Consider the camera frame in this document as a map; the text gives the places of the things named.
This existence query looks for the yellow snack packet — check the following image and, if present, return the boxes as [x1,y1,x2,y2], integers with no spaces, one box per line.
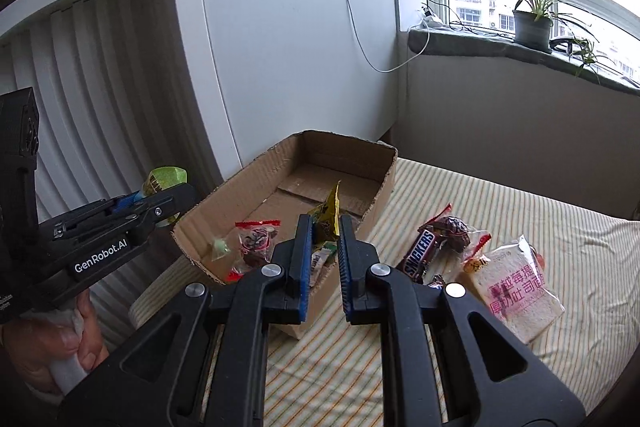
[308,181,341,251]

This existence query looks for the red packaged dates snack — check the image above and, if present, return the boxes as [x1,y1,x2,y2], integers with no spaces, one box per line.
[226,220,281,283]

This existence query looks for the Snickers bar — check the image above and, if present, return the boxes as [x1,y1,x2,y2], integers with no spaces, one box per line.
[398,230,436,284]

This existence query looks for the dark red packaged snack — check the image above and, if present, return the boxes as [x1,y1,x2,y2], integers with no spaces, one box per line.
[418,204,491,280]

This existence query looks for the packaged sliced bread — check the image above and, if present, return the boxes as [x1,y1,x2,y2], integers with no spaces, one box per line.
[460,235,565,343]

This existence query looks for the green candy packet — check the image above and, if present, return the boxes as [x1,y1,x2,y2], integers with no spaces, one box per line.
[139,166,188,228]

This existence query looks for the left hand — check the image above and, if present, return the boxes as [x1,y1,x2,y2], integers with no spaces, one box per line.
[1,289,108,395]

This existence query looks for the brown cardboard box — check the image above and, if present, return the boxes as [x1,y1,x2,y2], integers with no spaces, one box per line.
[171,129,399,341]

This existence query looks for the white cabinet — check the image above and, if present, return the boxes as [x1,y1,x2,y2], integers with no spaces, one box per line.
[171,0,398,181]

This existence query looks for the grey window sill cloth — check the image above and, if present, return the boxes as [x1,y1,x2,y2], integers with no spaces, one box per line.
[407,28,639,96]

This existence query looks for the white power strip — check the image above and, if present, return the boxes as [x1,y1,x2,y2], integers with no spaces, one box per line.
[421,8,447,29]

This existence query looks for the grey potted plant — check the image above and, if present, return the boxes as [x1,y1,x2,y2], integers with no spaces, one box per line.
[512,0,594,53]

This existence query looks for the small hanging spider plant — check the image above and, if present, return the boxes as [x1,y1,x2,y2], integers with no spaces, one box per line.
[567,37,611,81]

